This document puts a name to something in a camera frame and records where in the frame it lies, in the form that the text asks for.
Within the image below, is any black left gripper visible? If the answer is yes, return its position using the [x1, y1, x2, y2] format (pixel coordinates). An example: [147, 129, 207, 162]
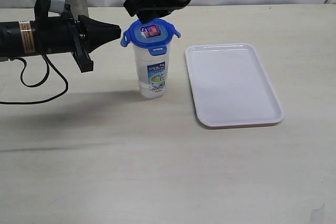
[34, 0, 121, 72]

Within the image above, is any blue plastic lid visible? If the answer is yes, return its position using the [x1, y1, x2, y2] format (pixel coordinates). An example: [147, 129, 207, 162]
[120, 18, 181, 56]

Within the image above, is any clear plastic tall container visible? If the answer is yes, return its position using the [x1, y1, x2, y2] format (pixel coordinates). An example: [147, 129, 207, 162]
[133, 44, 170, 99]

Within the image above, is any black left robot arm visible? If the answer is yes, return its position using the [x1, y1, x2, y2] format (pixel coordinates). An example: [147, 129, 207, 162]
[1, 0, 121, 72]

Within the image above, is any white rectangular plastic tray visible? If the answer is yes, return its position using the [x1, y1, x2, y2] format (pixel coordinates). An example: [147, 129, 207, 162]
[185, 43, 284, 128]

